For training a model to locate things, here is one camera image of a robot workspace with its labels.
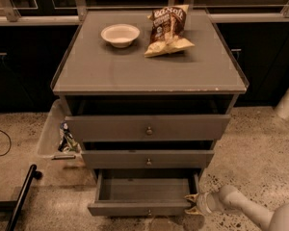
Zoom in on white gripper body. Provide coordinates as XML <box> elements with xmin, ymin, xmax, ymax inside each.
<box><xmin>196</xmin><ymin>192</ymin><xmax>212</xmax><ymax>216</ymax></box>

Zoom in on black cable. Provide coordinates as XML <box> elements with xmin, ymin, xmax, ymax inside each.
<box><xmin>0</xmin><ymin>125</ymin><xmax>12</xmax><ymax>158</ymax></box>

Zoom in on grey drawer cabinet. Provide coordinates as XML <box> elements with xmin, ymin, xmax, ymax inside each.
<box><xmin>50</xmin><ymin>9</ymin><xmax>250</xmax><ymax>191</ymax></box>

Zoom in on grey bottom drawer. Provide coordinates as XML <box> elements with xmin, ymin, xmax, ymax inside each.
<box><xmin>88</xmin><ymin>168</ymin><xmax>198</xmax><ymax>217</ymax></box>

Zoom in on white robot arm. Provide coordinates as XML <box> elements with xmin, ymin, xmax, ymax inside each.
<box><xmin>185</xmin><ymin>185</ymin><xmax>289</xmax><ymax>231</ymax></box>

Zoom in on white paper bowl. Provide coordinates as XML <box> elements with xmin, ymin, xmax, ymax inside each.
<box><xmin>101</xmin><ymin>24</ymin><xmax>140</xmax><ymax>48</ymax></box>

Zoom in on grey top drawer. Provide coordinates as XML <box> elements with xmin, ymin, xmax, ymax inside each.
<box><xmin>66</xmin><ymin>115</ymin><xmax>230</xmax><ymax>141</ymax></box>

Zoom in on grey middle drawer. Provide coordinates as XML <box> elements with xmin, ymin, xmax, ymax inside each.
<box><xmin>82</xmin><ymin>150</ymin><xmax>214</xmax><ymax>168</ymax></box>

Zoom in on crumpled snack wrapper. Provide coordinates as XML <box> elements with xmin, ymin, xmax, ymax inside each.
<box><xmin>58</xmin><ymin>121</ymin><xmax>80</xmax><ymax>153</ymax></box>

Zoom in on black metal bar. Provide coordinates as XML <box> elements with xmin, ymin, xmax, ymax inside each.
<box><xmin>0</xmin><ymin>165</ymin><xmax>42</xmax><ymax>231</ymax></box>

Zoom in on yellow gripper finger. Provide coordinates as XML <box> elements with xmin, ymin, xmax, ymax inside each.
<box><xmin>185</xmin><ymin>207</ymin><xmax>202</xmax><ymax>216</ymax></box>
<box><xmin>185</xmin><ymin>193</ymin><xmax>198</xmax><ymax>203</ymax></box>

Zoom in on grey drawer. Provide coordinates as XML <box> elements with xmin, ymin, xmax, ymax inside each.
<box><xmin>82</xmin><ymin>150</ymin><xmax>214</xmax><ymax>168</ymax></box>
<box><xmin>66</xmin><ymin>115</ymin><xmax>230</xmax><ymax>141</ymax></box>
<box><xmin>88</xmin><ymin>168</ymin><xmax>198</xmax><ymax>217</ymax></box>

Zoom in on metal railing frame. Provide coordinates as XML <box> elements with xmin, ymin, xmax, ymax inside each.
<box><xmin>0</xmin><ymin>0</ymin><xmax>289</xmax><ymax>27</ymax></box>

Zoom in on clear plastic bin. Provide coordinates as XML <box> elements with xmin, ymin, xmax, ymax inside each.
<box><xmin>37</xmin><ymin>99</ymin><xmax>85</xmax><ymax>167</ymax></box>

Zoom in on brown chip bag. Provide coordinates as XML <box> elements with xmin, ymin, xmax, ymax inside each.
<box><xmin>144</xmin><ymin>5</ymin><xmax>195</xmax><ymax>58</ymax></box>

